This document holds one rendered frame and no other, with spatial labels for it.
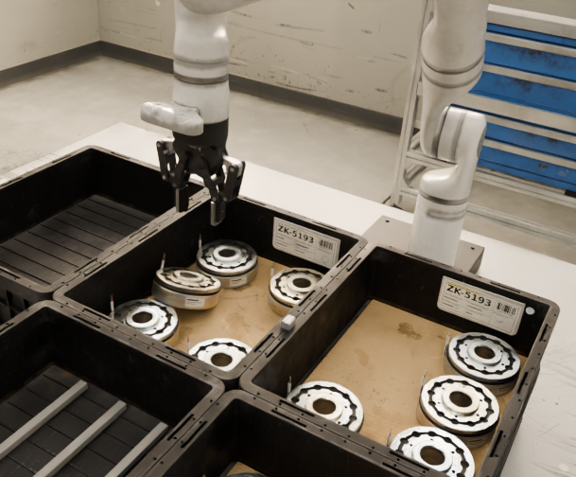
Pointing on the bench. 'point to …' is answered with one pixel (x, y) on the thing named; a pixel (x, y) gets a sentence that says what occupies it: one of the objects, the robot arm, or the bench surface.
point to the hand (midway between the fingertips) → (199, 207)
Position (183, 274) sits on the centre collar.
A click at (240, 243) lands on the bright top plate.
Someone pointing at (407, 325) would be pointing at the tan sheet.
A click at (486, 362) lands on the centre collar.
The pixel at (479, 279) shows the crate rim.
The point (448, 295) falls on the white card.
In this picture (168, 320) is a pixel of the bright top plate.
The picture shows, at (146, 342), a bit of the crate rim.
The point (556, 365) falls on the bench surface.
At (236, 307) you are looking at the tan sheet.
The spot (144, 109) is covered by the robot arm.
